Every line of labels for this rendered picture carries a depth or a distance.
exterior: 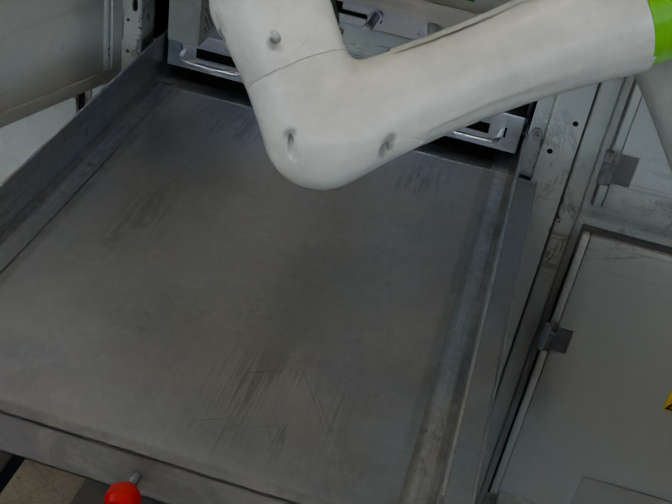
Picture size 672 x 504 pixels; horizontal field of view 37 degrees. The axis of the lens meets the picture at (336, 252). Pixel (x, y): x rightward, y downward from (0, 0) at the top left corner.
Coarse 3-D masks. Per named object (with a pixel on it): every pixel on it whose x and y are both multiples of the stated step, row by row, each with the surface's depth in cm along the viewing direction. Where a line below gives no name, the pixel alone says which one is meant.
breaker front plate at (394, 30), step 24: (432, 0) 137; (456, 0) 136; (480, 0) 135; (504, 0) 134; (360, 24) 141; (384, 24) 140; (408, 24) 139; (432, 24) 138; (360, 48) 143; (384, 48) 142
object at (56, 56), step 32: (0, 0) 129; (32, 0) 133; (64, 0) 138; (96, 0) 144; (0, 32) 131; (32, 32) 136; (64, 32) 141; (96, 32) 147; (0, 64) 134; (32, 64) 139; (64, 64) 144; (96, 64) 150; (0, 96) 136; (32, 96) 141; (64, 96) 143
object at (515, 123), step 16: (176, 48) 150; (208, 48) 148; (224, 48) 148; (176, 64) 151; (208, 64) 150; (224, 64) 149; (240, 80) 150; (512, 112) 142; (464, 128) 145; (480, 128) 144; (512, 128) 143; (480, 144) 145; (512, 144) 144
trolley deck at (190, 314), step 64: (192, 128) 141; (256, 128) 144; (128, 192) 126; (192, 192) 128; (256, 192) 130; (320, 192) 133; (384, 192) 135; (448, 192) 137; (64, 256) 114; (128, 256) 116; (192, 256) 118; (256, 256) 119; (320, 256) 121; (384, 256) 123; (448, 256) 125; (512, 256) 127; (0, 320) 104; (64, 320) 106; (128, 320) 107; (192, 320) 109; (256, 320) 110; (320, 320) 112; (384, 320) 113; (448, 320) 115; (0, 384) 97; (64, 384) 98; (128, 384) 100; (192, 384) 101; (256, 384) 102; (320, 384) 104; (384, 384) 105; (0, 448) 97; (64, 448) 95; (128, 448) 93; (192, 448) 94; (256, 448) 95; (320, 448) 96; (384, 448) 98
